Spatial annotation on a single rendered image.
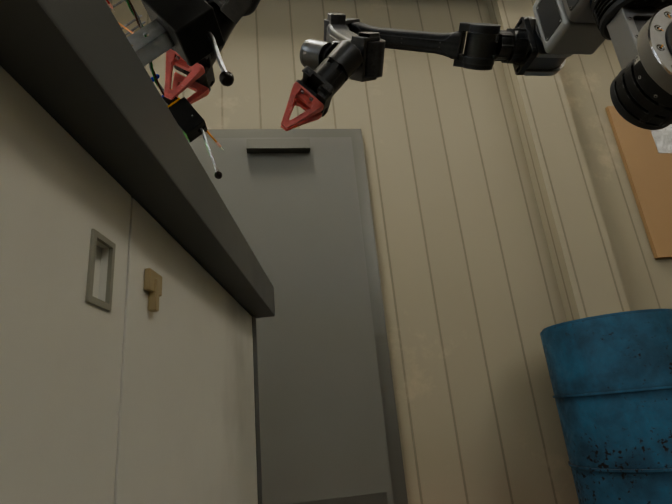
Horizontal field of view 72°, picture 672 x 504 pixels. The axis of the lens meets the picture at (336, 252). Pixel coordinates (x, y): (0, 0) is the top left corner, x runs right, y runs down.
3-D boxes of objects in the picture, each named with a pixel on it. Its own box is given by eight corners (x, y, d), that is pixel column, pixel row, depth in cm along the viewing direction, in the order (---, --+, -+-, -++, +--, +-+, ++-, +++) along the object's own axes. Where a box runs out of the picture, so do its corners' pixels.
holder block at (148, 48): (163, 108, 40) (253, 45, 42) (88, 26, 43) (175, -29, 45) (181, 138, 44) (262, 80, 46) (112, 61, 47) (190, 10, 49)
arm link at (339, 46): (359, 38, 86) (369, 63, 90) (334, 34, 90) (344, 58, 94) (336, 63, 85) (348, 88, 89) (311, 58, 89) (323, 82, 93)
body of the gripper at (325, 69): (299, 71, 82) (325, 43, 84) (296, 98, 92) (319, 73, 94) (328, 94, 82) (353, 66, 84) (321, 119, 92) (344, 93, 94)
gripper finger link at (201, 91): (149, 90, 80) (175, 46, 82) (158, 108, 87) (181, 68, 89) (186, 108, 81) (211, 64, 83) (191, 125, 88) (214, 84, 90)
